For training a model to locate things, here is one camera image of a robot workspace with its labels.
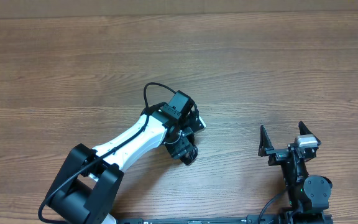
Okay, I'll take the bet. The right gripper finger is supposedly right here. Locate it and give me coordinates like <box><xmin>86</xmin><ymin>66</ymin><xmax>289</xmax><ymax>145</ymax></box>
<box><xmin>298</xmin><ymin>121</ymin><xmax>312</xmax><ymax>135</ymax></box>
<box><xmin>258</xmin><ymin>125</ymin><xmax>274</xmax><ymax>157</ymax></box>

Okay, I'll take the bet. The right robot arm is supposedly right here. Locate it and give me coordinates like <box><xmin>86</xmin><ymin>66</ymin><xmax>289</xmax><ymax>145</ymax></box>
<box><xmin>257</xmin><ymin>121</ymin><xmax>333</xmax><ymax>223</ymax></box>

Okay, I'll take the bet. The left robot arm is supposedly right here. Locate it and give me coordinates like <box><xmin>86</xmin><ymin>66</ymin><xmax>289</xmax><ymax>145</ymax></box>
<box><xmin>42</xmin><ymin>91</ymin><xmax>206</xmax><ymax>223</ymax></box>

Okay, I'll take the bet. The right camera black cable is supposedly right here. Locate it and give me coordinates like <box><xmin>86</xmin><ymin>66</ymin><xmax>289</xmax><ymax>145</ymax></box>
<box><xmin>257</xmin><ymin>185</ymin><xmax>293</xmax><ymax>224</ymax></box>

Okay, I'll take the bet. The camera black cable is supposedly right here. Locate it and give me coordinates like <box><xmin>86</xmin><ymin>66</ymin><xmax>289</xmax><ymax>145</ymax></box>
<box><xmin>37</xmin><ymin>82</ymin><xmax>178</xmax><ymax>224</ymax></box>
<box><xmin>257</xmin><ymin>185</ymin><xmax>293</xmax><ymax>224</ymax></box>

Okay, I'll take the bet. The left camera black cable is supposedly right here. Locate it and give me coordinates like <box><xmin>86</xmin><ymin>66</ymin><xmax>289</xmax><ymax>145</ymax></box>
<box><xmin>37</xmin><ymin>82</ymin><xmax>178</xmax><ymax>224</ymax></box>

